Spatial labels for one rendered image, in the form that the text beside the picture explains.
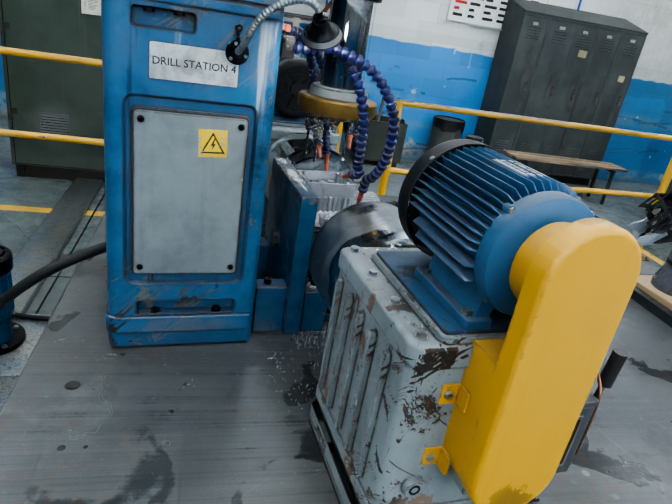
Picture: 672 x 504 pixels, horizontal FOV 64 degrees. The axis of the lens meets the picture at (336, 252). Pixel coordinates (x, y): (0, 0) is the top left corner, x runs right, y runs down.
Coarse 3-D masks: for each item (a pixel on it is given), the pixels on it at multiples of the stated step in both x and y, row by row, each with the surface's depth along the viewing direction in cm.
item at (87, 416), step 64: (64, 320) 118; (640, 320) 163; (64, 384) 100; (128, 384) 102; (192, 384) 105; (256, 384) 108; (640, 384) 130; (0, 448) 84; (64, 448) 86; (128, 448) 88; (192, 448) 90; (256, 448) 93; (640, 448) 108
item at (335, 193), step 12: (312, 180) 124; (324, 180) 134; (336, 180) 133; (348, 180) 130; (324, 192) 125; (336, 192) 126; (348, 192) 126; (324, 204) 126; (336, 204) 127; (348, 204) 128
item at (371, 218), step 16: (352, 208) 108; (368, 208) 107; (384, 208) 107; (336, 224) 106; (352, 224) 103; (368, 224) 101; (384, 224) 99; (400, 224) 100; (320, 240) 107; (336, 240) 102; (352, 240) 99; (368, 240) 96; (384, 240) 96; (400, 240) 96; (320, 256) 105; (336, 256) 99; (320, 272) 104; (336, 272) 97; (320, 288) 106
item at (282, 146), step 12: (276, 144) 158; (288, 144) 153; (300, 144) 150; (312, 144) 149; (276, 156) 151; (288, 156) 146; (300, 156) 147; (312, 156) 148; (336, 156) 150; (300, 168) 148; (312, 168) 149; (324, 168) 150; (336, 168) 151; (348, 168) 152
